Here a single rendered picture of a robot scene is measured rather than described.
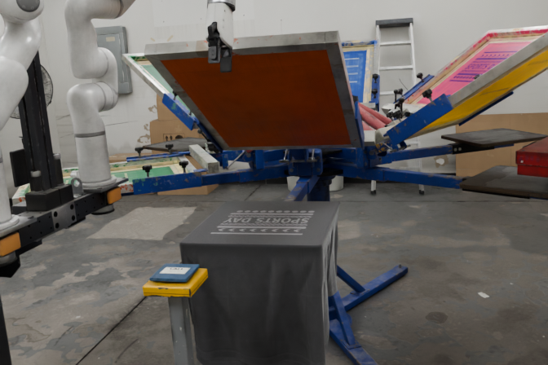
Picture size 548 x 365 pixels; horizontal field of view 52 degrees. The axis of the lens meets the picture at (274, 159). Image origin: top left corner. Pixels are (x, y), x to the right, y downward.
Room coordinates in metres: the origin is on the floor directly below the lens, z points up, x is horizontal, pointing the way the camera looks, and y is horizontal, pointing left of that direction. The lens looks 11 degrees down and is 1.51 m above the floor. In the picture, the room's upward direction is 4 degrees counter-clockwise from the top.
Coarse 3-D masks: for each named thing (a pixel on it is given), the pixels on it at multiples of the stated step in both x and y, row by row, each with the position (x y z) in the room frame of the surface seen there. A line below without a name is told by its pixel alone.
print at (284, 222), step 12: (228, 216) 1.91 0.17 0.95; (240, 216) 1.90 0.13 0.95; (252, 216) 1.89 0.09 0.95; (264, 216) 1.88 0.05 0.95; (276, 216) 1.87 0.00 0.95; (288, 216) 1.87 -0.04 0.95; (300, 216) 1.86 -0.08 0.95; (216, 228) 1.78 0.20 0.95; (228, 228) 1.77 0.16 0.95; (240, 228) 1.76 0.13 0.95; (252, 228) 1.75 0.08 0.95; (264, 228) 1.75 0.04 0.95; (276, 228) 1.74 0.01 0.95; (288, 228) 1.73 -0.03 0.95; (300, 228) 1.72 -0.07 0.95
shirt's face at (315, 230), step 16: (224, 208) 2.02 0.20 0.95; (240, 208) 2.01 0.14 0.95; (256, 208) 2.00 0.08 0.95; (272, 208) 1.98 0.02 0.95; (288, 208) 1.97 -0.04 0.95; (304, 208) 1.95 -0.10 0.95; (320, 208) 1.94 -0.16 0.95; (208, 224) 1.83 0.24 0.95; (320, 224) 1.75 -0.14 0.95; (192, 240) 1.67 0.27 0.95; (208, 240) 1.66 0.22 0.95; (224, 240) 1.65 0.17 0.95; (240, 240) 1.64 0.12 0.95; (256, 240) 1.63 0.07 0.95; (272, 240) 1.62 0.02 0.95; (288, 240) 1.61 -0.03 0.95; (304, 240) 1.60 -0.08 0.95; (320, 240) 1.59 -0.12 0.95
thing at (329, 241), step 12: (336, 216) 1.90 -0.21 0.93; (336, 228) 1.96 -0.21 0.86; (324, 240) 1.60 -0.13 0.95; (336, 240) 1.95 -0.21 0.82; (324, 252) 1.59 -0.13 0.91; (336, 252) 1.94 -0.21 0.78; (324, 264) 1.58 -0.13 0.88; (336, 264) 1.94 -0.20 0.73; (324, 276) 1.58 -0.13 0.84; (324, 288) 1.65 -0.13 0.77; (336, 288) 1.85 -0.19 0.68; (324, 300) 1.64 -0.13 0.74; (324, 312) 1.65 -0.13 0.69; (324, 324) 1.65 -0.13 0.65
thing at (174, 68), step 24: (192, 72) 1.78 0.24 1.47; (216, 72) 1.77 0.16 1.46; (240, 72) 1.76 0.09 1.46; (192, 96) 1.93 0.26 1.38; (216, 96) 1.92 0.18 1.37; (240, 96) 1.91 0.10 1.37; (216, 120) 2.09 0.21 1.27; (240, 120) 2.07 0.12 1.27; (264, 120) 2.06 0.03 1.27; (240, 144) 2.29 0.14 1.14; (264, 144) 2.27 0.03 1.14
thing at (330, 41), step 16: (320, 32) 1.61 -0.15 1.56; (336, 32) 1.59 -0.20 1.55; (160, 48) 1.71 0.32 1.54; (176, 48) 1.70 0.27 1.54; (192, 48) 1.68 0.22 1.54; (240, 48) 1.64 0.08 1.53; (256, 48) 1.64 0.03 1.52; (272, 48) 1.63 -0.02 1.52; (288, 48) 1.62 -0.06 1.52; (304, 48) 1.62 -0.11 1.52; (320, 48) 1.61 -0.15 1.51; (336, 48) 1.60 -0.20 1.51; (160, 64) 1.76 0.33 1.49; (336, 64) 1.68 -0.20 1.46; (336, 80) 1.76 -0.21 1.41; (192, 112) 2.05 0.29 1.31; (352, 112) 1.95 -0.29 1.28; (208, 128) 2.16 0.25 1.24; (352, 128) 2.07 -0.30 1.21; (224, 144) 2.30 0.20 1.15; (352, 144) 2.20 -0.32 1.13
